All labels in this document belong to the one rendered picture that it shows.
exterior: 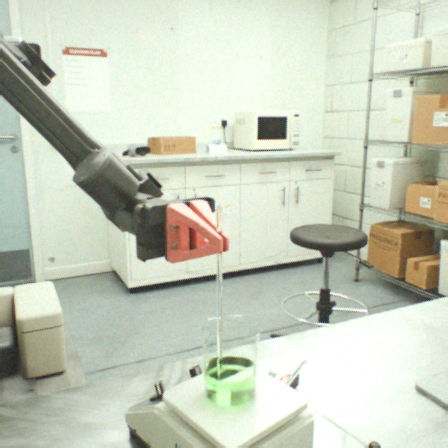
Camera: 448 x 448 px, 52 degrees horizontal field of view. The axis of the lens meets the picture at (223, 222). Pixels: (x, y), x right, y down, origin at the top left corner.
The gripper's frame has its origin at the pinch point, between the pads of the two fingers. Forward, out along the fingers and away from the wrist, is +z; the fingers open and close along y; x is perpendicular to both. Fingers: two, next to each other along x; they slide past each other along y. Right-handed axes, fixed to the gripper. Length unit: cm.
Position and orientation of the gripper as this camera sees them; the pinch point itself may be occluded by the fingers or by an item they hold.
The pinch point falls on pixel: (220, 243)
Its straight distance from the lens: 46.9
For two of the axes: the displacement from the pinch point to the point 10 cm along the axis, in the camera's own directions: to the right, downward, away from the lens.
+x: 0.0, 9.7, 2.2
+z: 6.1, 1.8, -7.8
